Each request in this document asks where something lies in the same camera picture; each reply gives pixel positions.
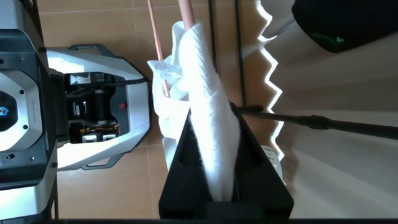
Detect white garment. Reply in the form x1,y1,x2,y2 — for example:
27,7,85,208
147,21,242,202

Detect white laundry basket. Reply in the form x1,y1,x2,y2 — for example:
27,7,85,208
261,144,284,181

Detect black clothes rack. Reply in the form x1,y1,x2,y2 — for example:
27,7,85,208
207,0,398,141

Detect black shorts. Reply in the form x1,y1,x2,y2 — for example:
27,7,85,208
291,0,398,54

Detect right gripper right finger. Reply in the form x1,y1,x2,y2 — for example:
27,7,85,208
228,101,295,218

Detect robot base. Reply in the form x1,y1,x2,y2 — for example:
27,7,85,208
0,0,153,220

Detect pink clothes hanger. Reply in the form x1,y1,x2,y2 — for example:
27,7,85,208
146,0,197,99

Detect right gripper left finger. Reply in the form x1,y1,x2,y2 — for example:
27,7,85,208
158,108,215,218

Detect beige curtain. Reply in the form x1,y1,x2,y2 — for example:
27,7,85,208
257,0,398,218

